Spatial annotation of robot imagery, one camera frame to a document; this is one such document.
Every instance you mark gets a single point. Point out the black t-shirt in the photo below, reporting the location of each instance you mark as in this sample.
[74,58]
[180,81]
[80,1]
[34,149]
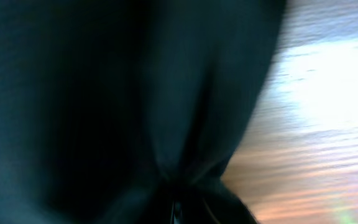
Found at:
[109,108]

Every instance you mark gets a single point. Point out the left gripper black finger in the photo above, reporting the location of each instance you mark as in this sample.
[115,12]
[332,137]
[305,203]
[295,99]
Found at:
[212,206]

